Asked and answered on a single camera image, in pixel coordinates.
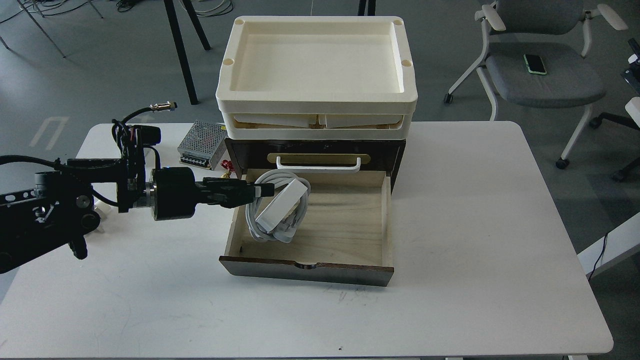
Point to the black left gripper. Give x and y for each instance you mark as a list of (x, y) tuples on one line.
[(176, 192)]

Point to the white power strip with cable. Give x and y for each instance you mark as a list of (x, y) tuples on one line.
[(280, 219)]

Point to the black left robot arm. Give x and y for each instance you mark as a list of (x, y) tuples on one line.
[(60, 209)]

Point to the metal mesh power supply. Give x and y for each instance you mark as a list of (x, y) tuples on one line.
[(203, 145)]

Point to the open wooden drawer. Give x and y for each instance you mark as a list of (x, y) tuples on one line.
[(344, 237)]

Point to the cream plastic stacked trays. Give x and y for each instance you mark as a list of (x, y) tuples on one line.
[(317, 78)]

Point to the silver metal fitting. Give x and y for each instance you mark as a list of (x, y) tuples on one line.
[(103, 210)]

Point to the black table legs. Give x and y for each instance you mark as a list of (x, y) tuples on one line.
[(175, 29)]

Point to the green smartphone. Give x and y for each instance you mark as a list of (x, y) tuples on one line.
[(534, 64)]

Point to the grey office chair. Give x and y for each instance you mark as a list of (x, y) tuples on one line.
[(570, 80)]

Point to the brass valve red handle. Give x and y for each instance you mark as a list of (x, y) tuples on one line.
[(228, 167)]

